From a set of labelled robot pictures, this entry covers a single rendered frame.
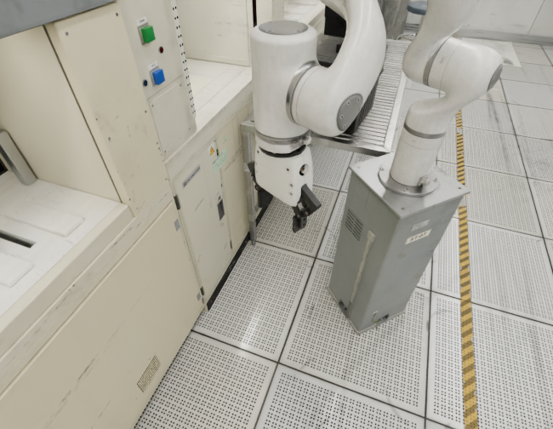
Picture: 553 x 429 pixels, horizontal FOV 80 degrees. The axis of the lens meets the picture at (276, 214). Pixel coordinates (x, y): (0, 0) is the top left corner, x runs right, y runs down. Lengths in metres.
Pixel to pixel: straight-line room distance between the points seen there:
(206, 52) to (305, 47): 1.31
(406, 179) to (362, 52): 0.74
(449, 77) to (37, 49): 0.89
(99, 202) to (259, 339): 0.94
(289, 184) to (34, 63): 0.57
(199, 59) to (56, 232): 1.10
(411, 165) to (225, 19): 1.00
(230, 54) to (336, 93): 1.29
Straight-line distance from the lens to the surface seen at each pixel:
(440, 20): 0.87
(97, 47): 0.83
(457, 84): 0.96
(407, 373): 1.63
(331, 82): 0.41
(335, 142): 1.31
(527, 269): 2.23
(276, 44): 0.43
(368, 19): 0.44
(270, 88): 0.45
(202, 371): 1.57
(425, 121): 1.02
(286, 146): 0.49
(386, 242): 1.15
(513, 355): 1.87
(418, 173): 1.11
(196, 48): 1.76
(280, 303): 1.68
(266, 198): 0.65
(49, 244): 0.95
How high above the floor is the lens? 1.45
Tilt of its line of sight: 44 degrees down
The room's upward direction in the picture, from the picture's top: straight up
